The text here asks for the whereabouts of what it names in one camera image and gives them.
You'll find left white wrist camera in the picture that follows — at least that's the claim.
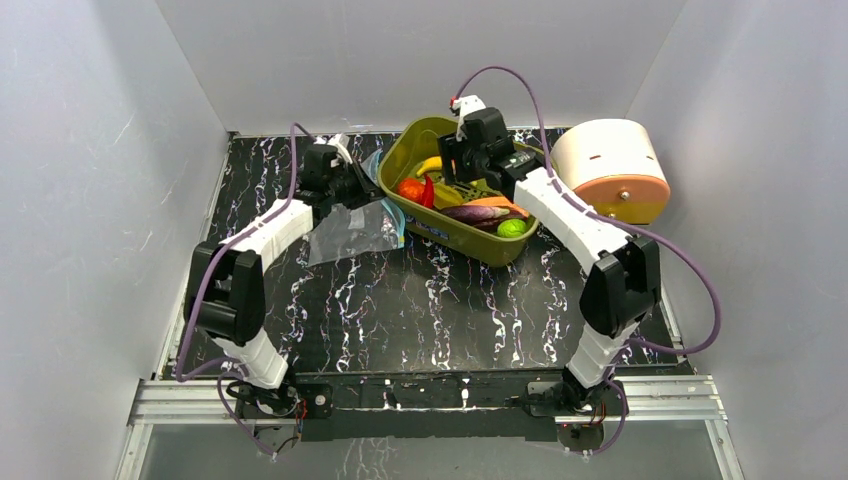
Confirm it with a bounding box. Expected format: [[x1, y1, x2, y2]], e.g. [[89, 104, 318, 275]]
[[314, 133, 353, 165]]

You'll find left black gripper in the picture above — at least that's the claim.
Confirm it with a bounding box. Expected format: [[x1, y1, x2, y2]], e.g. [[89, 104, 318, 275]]
[[328, 158, 388, 212]]

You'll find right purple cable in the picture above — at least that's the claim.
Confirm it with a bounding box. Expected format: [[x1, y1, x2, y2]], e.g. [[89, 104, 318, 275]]
[[454, 65, 722, 458]]

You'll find orange toy papaya slice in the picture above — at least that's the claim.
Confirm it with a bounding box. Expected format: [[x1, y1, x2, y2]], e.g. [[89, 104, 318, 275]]
[[472, 196, 529, 231]]

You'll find yellow toy banana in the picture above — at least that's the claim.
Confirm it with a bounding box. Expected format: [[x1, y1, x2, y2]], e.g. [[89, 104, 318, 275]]
[[415, 156, 442, 177]]

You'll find purple toy eggplant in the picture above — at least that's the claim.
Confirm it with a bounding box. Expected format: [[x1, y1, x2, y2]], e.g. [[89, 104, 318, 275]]
[[440, 204, 511, 224]]

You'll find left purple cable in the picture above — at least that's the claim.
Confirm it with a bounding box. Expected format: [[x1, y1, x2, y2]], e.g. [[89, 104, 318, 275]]
[[173, 122, 316, 458]]

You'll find red toy chili pepper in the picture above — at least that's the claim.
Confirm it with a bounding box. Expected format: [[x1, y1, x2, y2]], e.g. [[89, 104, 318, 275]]
[[420, 174, 435, 209]]

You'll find yellow green toy pepper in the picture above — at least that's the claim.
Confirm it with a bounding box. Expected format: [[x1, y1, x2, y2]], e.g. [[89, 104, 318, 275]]
[[433, 183, 491, 210]]

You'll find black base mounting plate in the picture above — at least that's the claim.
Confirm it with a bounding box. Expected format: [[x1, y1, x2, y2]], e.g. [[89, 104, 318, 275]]
[[296, 368, 561, 441]]

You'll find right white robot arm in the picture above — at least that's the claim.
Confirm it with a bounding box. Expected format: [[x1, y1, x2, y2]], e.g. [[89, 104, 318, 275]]
[[438, 96, 661, 415]]

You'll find clear zip top bag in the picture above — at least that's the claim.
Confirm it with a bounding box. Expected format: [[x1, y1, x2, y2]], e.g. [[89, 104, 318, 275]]
[[296, 160, 405, 266]]

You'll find purple cable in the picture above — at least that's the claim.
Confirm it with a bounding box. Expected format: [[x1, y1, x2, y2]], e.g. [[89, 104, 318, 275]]
[[173, 122, 316, 458], [454, 65, 722, 458]]

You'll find white orange cylindrical container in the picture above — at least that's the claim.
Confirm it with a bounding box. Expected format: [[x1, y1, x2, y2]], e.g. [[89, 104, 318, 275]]
[[551, 119, 671, 225]]

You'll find olive green plastic basket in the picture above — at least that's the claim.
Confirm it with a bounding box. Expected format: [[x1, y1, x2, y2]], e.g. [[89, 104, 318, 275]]
[[377, 116, 540, 267]]

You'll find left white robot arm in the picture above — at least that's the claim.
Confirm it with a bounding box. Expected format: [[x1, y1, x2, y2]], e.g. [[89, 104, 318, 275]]
[[175, 134, 384, 417]]

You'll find red orange toy tomato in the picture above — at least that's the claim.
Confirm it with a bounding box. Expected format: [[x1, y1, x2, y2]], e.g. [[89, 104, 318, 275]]
[[396, 178, 425, 203]]

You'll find green toy lime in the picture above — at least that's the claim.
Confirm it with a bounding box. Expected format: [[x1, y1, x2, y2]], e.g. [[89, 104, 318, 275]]
[[496, 218, 529, 239]]

